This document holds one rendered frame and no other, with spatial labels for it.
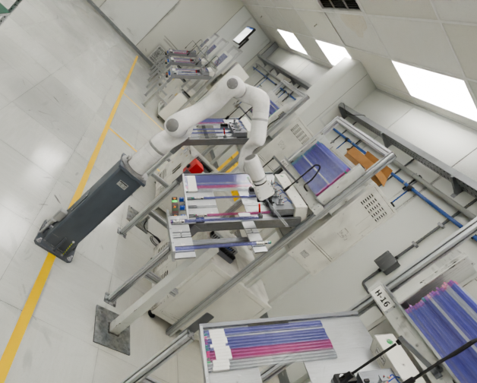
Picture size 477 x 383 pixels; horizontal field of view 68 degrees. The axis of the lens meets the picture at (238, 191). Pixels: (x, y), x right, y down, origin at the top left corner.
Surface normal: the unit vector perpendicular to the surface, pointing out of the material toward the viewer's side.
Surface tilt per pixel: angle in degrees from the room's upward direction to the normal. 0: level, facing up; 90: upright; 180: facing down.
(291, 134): 90
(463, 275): 90
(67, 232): 90
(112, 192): 90
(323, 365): 45
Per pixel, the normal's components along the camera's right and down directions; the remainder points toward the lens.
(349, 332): 0.08, -0.88
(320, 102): 0.18, 0.47
